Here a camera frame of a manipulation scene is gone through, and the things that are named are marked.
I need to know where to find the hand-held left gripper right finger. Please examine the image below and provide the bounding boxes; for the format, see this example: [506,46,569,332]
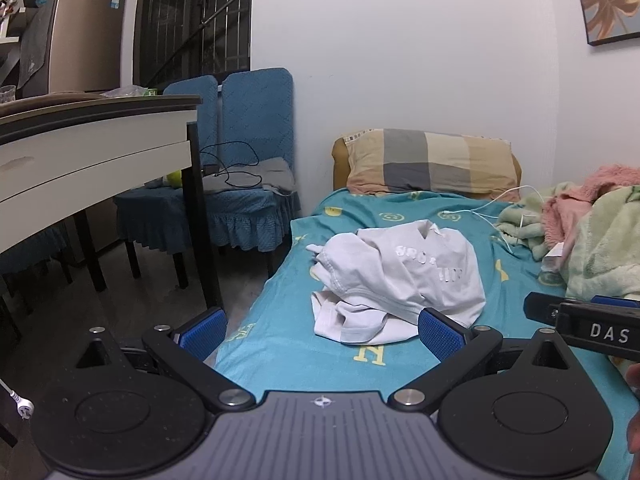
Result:
[387,307,571,413]

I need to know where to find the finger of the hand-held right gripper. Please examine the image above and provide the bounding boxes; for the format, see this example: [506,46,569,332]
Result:
[590,295,640,309]
[523,292,563,327]

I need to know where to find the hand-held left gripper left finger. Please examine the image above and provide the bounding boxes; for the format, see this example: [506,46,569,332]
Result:
[75,307,257,413]

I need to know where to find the white t-shirt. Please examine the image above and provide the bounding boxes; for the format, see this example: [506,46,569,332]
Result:
[310,219,487,345]

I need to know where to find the person's right hand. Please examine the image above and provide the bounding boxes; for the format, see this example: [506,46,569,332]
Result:
[627,361,640,456]

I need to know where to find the white blanket label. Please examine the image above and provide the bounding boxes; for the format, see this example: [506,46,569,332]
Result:
[544,242,567,272]

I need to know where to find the green fleece blanket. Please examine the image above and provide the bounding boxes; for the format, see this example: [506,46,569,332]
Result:
[495,182,640,303]

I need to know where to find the pink fleece blanket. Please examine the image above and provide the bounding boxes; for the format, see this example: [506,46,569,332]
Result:
[542,164,640,261]

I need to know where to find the bed with teal sheet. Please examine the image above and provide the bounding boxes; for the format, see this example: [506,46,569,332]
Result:
[212,189,638,478]

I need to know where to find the blue covered chair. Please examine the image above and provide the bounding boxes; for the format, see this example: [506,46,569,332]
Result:
[0,222,73,341]
[114,76,221,291]
[202,67,302,281]

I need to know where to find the white power plug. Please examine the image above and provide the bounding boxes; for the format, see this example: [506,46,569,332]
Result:
[0,377,36,421]

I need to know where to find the white table with dark top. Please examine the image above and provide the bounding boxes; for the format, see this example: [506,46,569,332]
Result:
[0,94,223,311]

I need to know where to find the clear plastic bag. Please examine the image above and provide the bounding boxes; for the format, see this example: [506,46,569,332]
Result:
[100,85,161,98]

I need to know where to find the dark window grille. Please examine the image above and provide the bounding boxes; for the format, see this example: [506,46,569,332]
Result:
[134,0,252,88]

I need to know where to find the grey hanging cloth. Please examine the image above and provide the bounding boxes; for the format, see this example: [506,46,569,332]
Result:
[17,5,56,96]

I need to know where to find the white shelf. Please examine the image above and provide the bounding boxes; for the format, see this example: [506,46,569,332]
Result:
[0,0,56,41]

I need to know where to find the white charging cable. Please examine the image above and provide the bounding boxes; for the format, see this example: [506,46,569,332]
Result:
[442,185,546,256]

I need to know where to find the black charger cable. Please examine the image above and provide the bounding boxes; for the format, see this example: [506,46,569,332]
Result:
[199,141,263,188]

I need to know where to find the leaf wall picture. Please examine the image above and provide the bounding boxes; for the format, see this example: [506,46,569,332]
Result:
[570,0,640,47]

